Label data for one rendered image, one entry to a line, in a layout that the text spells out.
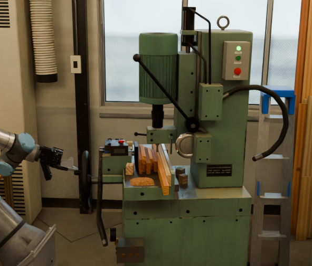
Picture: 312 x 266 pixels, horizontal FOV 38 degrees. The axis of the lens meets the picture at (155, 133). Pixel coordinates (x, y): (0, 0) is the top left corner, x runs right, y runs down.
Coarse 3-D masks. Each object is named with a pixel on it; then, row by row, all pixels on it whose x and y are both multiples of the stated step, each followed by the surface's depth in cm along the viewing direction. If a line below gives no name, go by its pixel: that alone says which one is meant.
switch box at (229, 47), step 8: (224, 48) 192; (232, 48) 189; (248, 48) 189; (224, 56) 192; (232, 56) 190; (248, 56) 190; (224, 64) 192; (232, 64) 190; (240, 64) 191; (248, 64) 191; (224, 72) 193; (232, 72) 191
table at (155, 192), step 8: (136, 168) 208; (104, 176) 206; (112, 176) 207; (120, 176) 207; (128, 176) 198; (136, 176) 198; (144, 176) 198; (152, 176) 198; (128, 184) 189; (160, 184) 190; (128, 192) 187; (136, 192) 187; (144, 192) 187; (152, 192) 188; (160, 192) 188; (128, 200) 188; (136, 200) 188; (144, 200) 188
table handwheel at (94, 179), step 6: (84, 156) 209; (84, 162) 206; (84, 168) 204; (84, 174) 203; (90, 174) 230; (84, 180) 203; (90, 180) 214; (96, 180) 216; (84, 186) 203; (90, 186) 216; (84, 192) 203; (90, 192) 228; (84, 198) 204; (90, 198) 226; (84, 204) 206; (84, 210) 211
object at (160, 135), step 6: (150, 126) 215; (168, 126) 215; (174, 126) 215; (150, 132) 210; (156, 132) 210; (162, 132) 210; (168, 132) 210; (174, 132) 211; (150, 138) 210; (156, 138) 211; (162, 138) 211; (168, 138) 211; (174, 138) 211; (156, 144) 214
